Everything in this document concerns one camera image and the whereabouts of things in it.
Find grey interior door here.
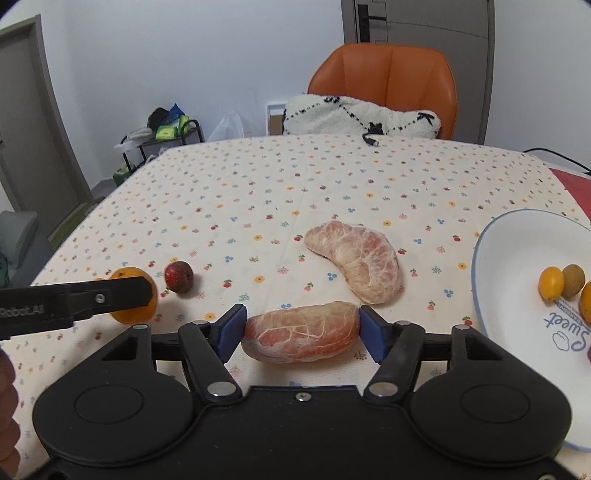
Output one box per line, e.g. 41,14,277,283
0,14,95,241

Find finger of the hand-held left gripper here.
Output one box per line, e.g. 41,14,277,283
60,276,158,320

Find small red fruit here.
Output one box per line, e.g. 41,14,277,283
164,261,195,294

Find brown kiwi fruit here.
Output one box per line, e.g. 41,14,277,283
561,264,586,299

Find white deep plate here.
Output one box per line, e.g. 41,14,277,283
471,209,591,453

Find white blanket with black pattern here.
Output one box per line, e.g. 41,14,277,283
281,93,443,139

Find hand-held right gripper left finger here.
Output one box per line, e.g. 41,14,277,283
99,304,247,398

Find black door handle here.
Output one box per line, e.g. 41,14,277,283
357,0,386,42

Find clear plastic bag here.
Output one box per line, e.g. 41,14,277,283
206,111,250,141

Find red mat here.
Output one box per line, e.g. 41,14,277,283
549,167,591,222

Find white cloth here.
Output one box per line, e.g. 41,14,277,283
115,127,155,151

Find orange leather chair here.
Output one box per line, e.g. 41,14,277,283
308,43,459,140

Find white framed board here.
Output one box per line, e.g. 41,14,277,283
264,102,289,137

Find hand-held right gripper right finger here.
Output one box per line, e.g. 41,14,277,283
358,305,497,398

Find black metal rack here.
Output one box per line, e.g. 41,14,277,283
122,119,205,174

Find grey cushioned seat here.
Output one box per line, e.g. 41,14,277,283
0,211,51,278

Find green and blue packets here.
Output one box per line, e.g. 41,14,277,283
154,104,191,140

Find black cable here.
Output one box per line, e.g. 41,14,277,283
524,148,591,176

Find person's left hand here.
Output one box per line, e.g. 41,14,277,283
0,348,21,480

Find peeled pomelo segment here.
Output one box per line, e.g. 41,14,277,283
241,301,362,363
304,220,406,305

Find small yellow citrus fruit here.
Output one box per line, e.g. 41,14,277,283
539,266,565,302

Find floral tablecloth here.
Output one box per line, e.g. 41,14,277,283
11,134,591,455

